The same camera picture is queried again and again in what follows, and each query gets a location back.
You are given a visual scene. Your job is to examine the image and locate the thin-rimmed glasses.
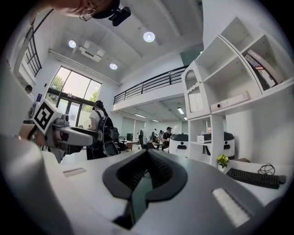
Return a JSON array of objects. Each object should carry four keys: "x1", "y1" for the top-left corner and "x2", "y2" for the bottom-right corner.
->
[{"x1": 79, "y1": 0, "x2": 106, "y2": 22}]

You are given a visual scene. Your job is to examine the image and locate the black head camera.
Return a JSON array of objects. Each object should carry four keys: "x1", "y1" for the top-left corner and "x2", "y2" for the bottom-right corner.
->
[{"x1": 108, "y1": 6, "x2": 132, "y2": 27}]

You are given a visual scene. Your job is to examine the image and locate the person's head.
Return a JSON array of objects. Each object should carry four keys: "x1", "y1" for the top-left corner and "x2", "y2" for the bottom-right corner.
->
[{"x1": 54, "y1": 0, "x2": 121, "y2": 20}]

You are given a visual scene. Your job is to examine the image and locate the black cable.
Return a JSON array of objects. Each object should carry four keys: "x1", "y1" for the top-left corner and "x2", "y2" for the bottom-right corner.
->
[{"x1": 257, "y1": 163, "x2": 276, "y2": 175}]

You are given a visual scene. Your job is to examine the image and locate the person's left forearm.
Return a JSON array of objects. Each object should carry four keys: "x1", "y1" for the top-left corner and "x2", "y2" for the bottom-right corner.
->
[{"x1": 19, "y1": 123, "x2": 46, "y2": 147}]

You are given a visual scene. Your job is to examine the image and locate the beige book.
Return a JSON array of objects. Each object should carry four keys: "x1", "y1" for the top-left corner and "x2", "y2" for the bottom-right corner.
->
[{"x1": 247, "y1": 49, "x2": 283, "y2": 84}]

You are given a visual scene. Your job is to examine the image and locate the white shelving unit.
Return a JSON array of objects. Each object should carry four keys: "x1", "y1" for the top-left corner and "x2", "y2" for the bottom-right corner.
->
[{"x1": 181, "y1": 16, "x2": 294, "y2": 167}]

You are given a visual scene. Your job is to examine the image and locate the white ceiling air conditioner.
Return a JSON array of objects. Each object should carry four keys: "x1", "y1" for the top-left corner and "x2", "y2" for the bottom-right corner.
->
[{"x1": 79, "y1": 40, "x2": 106, "y2": 63}]

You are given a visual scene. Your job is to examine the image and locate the large glass entrance window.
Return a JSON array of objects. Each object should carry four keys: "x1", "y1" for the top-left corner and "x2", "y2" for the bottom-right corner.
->
[{"x1": 44, "y1": 65, "x2": 103, "y2": 128}]

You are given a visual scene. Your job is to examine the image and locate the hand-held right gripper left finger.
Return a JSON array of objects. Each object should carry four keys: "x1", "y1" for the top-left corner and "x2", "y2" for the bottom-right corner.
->
[{"x1": 42, "y1": 148, "x2": 150, "y2": 235}]

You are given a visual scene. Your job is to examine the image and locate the pale lever arch binder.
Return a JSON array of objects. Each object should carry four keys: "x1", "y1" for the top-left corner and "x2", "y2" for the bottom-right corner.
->
[{"x1": 210, "y1": 90, "x2": 251, "y2": 113}]

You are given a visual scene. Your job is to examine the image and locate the black keyboard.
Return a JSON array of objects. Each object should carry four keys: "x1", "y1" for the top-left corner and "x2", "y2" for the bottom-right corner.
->
[{"x1": 226, "y1": 168, "x2": 281, "y2": 190}]

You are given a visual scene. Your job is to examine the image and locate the green and white tissues pack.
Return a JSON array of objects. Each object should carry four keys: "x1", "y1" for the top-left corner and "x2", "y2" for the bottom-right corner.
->
[{"x1": 197, "y1": 132, "x2": 212, "y2": 144}]

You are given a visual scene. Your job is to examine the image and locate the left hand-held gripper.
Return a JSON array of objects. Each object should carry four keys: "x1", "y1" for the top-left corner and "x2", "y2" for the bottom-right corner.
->
[{"x1": 32, "y1": 98, "x2": 100, "y2": 162}]

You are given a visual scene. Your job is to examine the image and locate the black mezzanine railing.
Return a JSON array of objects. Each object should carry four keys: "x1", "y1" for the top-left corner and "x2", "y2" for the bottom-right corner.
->
[{"x1": 113, "y1": 65, "x2": 189, "y2": 105}]

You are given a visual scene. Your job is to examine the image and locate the small yellow-green plant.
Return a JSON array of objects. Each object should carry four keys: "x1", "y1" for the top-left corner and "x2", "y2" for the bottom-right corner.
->
[{"x1": 216, "y1": 154, "x2": 230, "y2": 169}]

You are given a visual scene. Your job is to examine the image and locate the ribbed glass cabinet door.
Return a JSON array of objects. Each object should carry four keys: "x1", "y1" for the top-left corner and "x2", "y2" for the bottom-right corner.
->
[{"x1": 184, "y1": 68, "x2": 204, "y2": 113}]

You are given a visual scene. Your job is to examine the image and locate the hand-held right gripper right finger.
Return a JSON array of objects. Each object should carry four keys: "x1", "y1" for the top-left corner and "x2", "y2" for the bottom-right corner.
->
[{"x1": 140, "y1": 148, "x2": 274, "y2": 235}]

